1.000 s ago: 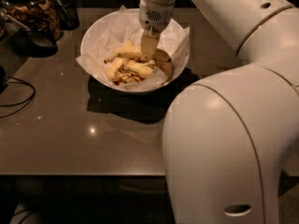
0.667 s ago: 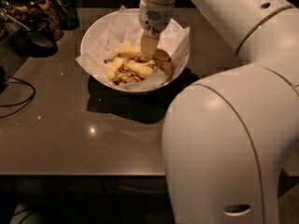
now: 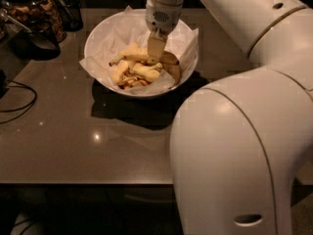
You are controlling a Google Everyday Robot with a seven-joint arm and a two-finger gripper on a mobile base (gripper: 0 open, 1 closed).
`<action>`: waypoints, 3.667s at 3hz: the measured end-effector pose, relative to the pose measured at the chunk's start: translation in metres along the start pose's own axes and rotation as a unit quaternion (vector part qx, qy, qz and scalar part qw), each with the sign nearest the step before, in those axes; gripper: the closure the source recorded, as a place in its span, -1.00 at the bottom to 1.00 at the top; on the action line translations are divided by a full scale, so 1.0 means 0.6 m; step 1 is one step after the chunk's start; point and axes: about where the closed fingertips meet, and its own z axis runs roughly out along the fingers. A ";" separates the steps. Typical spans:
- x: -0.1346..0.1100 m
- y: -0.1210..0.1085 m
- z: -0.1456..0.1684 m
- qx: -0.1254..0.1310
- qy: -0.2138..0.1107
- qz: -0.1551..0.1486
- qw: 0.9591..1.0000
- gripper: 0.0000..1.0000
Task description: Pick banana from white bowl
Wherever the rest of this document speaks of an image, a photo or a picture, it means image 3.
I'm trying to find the black mesh pen holder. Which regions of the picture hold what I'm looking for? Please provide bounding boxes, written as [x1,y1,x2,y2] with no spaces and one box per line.
[56,0,83,32]

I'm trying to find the black cable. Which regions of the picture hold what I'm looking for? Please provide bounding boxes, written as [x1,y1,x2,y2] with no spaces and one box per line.
[0,76,38,125]

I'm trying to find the banana piece left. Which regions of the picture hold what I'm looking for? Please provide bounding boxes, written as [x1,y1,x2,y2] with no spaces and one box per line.
[112,61,129,85]

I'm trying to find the banana piece right centre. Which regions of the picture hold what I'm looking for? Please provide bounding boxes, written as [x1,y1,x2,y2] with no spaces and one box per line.
[132,63,162,82]

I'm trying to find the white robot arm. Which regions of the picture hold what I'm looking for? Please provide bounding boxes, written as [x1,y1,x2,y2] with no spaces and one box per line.
[147,0,313,235]

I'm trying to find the banana peel right edge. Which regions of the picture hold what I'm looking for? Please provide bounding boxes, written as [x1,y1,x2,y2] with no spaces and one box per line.
[163,64,181,84]

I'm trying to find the white paper liner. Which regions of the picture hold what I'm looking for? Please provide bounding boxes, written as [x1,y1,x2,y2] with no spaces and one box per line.
[78,5,200,96]

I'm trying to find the white bowl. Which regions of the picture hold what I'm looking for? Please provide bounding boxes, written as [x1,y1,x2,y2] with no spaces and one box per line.
[83,8,200,100]

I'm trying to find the small banana piece bottom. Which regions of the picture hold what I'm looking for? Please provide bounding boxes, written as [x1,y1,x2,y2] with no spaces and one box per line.
[118,75,138,87]

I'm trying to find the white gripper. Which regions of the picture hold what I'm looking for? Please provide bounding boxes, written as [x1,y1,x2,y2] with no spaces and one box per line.
[145,0,182,65]

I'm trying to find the glass jar with snacks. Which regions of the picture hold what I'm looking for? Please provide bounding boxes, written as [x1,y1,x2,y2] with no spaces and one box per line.
[1,0,67,42]

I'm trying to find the metal spoon handle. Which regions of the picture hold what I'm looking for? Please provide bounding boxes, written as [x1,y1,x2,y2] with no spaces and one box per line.
[0,10,32,33]

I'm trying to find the black mesh basket front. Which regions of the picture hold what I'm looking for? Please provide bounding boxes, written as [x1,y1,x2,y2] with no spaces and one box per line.
[11,21,61,61]

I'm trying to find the long yellow banana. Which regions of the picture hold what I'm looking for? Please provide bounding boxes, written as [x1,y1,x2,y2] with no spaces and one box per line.
[109,42,179,66]

